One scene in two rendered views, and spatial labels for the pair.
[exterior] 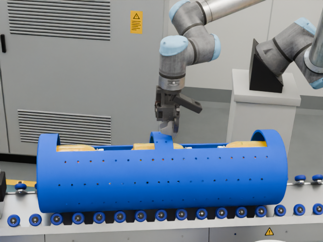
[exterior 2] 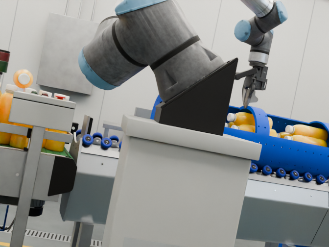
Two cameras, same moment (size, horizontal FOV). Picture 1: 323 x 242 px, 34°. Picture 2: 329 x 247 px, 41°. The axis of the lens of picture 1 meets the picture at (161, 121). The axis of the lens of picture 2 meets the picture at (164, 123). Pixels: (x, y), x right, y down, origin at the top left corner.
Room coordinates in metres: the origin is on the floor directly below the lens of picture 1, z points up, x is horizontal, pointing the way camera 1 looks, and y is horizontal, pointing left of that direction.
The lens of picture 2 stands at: (3.60, -0.80, 1.13)
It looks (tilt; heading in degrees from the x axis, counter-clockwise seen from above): 1 degrees down; 169
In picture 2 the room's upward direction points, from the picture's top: 11 degrees clockwise
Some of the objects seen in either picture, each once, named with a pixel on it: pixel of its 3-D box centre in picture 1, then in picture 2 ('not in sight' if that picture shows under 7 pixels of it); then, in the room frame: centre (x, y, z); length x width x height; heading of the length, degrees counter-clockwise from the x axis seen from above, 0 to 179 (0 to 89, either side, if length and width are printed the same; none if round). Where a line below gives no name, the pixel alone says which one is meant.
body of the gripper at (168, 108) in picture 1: (168, 102); (255, 77); (1.64, -0.02, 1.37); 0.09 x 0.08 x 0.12; 98
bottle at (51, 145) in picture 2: not in sight; (58, 124); (1.84, -0.85, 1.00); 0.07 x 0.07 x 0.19
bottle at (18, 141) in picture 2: not in sight; (24, 120); (1.93, -0.97, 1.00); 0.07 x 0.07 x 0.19
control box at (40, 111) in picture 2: not in sight; (42, 110); (2.05, -0.91, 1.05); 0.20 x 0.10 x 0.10; 98
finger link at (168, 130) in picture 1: (168, 131); (248, 99); (1.63, -0.03, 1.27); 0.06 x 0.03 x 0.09; 98
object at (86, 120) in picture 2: not in sight; (86, 130); (1.74, -0.74, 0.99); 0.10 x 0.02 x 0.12; 8
